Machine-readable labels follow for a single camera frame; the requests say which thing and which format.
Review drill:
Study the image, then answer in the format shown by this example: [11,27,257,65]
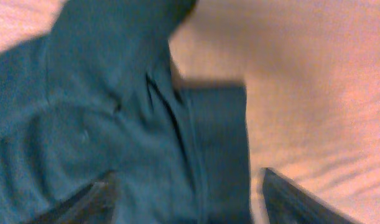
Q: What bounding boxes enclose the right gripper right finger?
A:
[262,168,356,224]

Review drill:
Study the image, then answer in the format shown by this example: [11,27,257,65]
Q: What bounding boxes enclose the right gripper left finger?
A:
[27,172,118,224]

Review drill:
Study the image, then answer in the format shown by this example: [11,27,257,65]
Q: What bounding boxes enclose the black polo shirt with logo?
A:
[0,0,252,223]

